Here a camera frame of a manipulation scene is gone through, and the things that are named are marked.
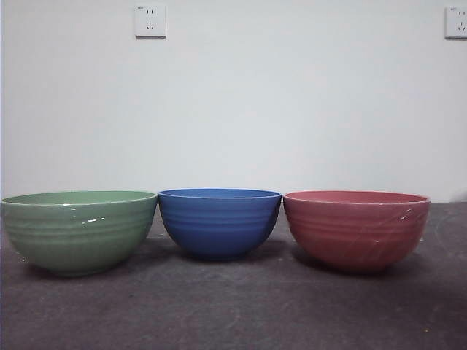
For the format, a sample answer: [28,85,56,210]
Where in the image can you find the red ribbed bowl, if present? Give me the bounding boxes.
[282,190,431,274]

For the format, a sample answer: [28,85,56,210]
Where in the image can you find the white wall socket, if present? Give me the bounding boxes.
[444,7,467,40]
[134,4,167,39]

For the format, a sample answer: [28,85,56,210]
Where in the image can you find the green ribbed bowl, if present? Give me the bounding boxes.
[1,190,158,277]

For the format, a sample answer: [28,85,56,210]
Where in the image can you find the blue ribbed bowl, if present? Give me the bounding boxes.
[157,187,282,262]

